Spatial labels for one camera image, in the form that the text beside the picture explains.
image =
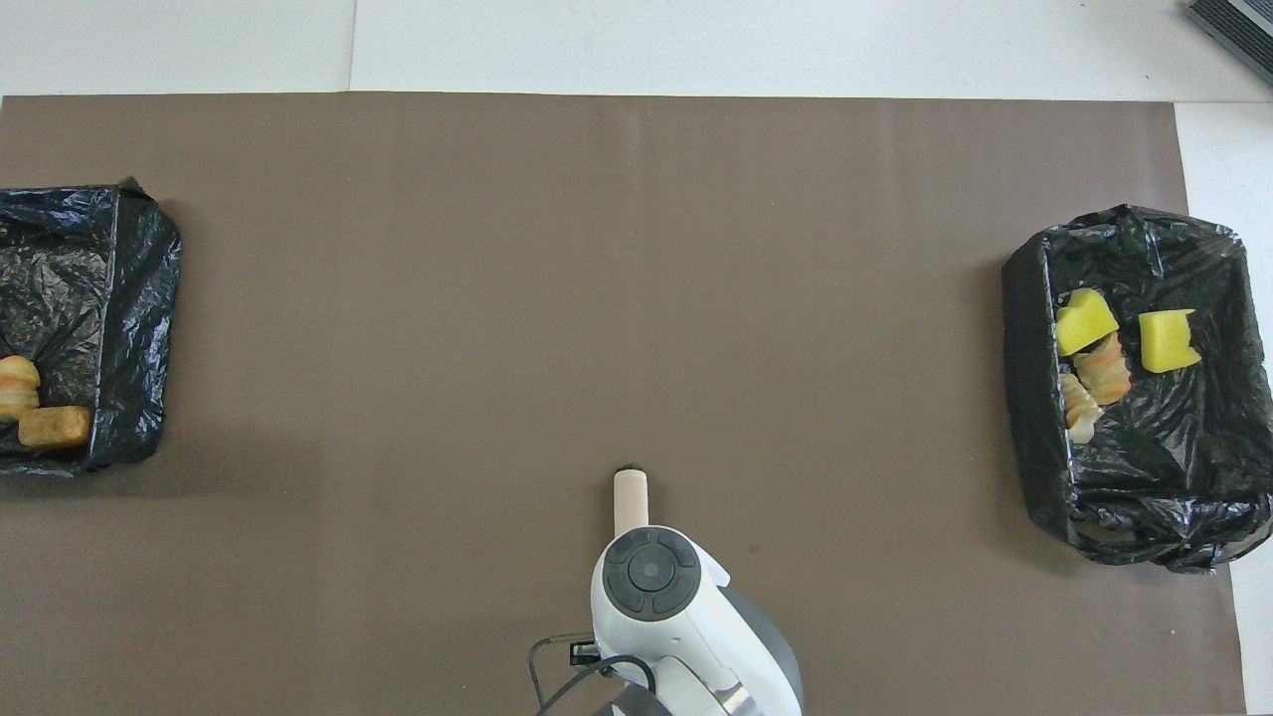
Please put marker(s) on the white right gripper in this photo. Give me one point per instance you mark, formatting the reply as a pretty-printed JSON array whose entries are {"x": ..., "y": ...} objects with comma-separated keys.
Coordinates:
[{"x": 584, "y": 653}]

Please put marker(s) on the brown bread roll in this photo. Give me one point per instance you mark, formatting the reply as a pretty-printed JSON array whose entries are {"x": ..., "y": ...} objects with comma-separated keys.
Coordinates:
[{"x": 55, "y": 428}]

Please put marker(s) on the brown paper table mat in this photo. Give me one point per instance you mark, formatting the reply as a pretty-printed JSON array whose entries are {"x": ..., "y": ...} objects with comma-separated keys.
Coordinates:
[{"x": 497, "y": 249}]

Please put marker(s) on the pale chip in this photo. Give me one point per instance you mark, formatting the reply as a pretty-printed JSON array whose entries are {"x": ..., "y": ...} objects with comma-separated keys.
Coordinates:
[{"x": 16, "y": 386}]

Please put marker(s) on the yellow sponge piece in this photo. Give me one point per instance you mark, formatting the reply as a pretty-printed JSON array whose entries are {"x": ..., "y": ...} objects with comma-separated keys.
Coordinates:
[{"x": 1084, "y": 323}]

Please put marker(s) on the grey ribbed device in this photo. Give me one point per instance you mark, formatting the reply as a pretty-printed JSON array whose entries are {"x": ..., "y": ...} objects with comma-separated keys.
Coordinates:
[{"x": 1238, "y": 25}]

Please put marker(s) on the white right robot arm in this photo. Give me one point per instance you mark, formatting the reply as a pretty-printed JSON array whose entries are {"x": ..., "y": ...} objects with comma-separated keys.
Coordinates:
[{"x": 696, "y": 636}]

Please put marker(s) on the beige hand brush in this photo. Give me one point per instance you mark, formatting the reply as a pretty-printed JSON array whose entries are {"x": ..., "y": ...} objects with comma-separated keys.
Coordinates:
[{"x": 632, "y": 502}]

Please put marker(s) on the green and yellow sponge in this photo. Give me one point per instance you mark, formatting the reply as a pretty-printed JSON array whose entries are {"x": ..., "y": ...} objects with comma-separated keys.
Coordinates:
[{"x": 1167, "y": 341}]

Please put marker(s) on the black bag-lined bin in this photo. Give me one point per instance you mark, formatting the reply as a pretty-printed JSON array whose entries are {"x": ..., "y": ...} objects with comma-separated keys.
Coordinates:
[
  {"x": 1154, "y": 467},
  {"x": 99, "y": 298}
]

